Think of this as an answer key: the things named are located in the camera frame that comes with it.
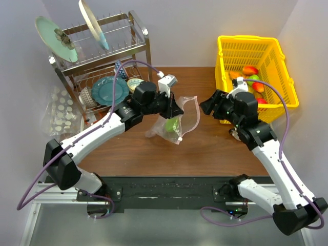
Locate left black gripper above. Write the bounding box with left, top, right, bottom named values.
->
left=142, top=90, right=183, bottom=119

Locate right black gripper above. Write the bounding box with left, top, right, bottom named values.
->
left=199, top=89, right=242, bottom=128

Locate clear pink zip bag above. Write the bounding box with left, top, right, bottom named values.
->
left=145, top=96, right=200, bottom=145

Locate red toy apple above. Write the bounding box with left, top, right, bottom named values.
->
left=257, top=98, right=268, bottom=104

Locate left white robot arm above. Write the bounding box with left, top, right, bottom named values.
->
left=43, top=77, right=183, bottom=201

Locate polka dot plastic bag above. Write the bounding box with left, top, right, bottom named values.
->
left=42, top=86, right=83, bottom=142

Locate white enamel mug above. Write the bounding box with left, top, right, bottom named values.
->
left=229, top=129, right=240, bottom=141

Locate brown toy kiwi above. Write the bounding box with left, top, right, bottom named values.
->
left=253, top=91, right=263, bottom=99

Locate yellow inside patterned bowl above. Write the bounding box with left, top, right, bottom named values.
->
left=127, top=78, right=144, bottom=93

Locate orange red toy peach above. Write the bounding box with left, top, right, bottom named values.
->
left=242, top=66, right=259, bottom=76

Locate red yellow toy mango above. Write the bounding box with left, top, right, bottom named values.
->
left=252, top=82, right=264, bottom=93

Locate yellow plastic basket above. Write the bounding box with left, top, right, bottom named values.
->
left=215, top=35, right=299, bottom=123

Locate blue zigzag bowl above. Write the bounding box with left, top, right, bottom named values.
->
left=114, top=60, right=129, bottom=80

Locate dark teal plate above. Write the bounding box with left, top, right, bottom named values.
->
left=91, top=76, right=130, bottom=106

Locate steel dish rack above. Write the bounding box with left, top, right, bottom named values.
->
left=49, top=10, right=152, bottom=119

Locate grey patterned bowl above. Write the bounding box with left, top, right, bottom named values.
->
left=79, top=87, right=97, bottom=108

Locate beige blue plate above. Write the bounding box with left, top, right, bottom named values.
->
left=78, top=0, right=109, bottom=51

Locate light green floral plate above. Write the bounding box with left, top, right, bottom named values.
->
left=35, top=16, right=78, bottom=63

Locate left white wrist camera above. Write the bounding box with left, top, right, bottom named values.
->
left=158, top=74, right=177, bottom=97

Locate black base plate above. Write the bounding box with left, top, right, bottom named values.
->
left=76, top=175, right=259, bottom=214

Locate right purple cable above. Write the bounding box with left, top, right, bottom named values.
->
left=200, top=78, right=325, bottom=229

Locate purple cable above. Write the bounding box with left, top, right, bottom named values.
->
left=16, top=60, right=165, bottom=220
left=200, top=78, right=325, bottom=229

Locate aluminium frame rail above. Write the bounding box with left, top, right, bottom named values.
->
left=20, top=182, right=109, bottom=245

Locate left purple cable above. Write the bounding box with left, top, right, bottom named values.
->
left=16, top=60, right=165, bottom=220

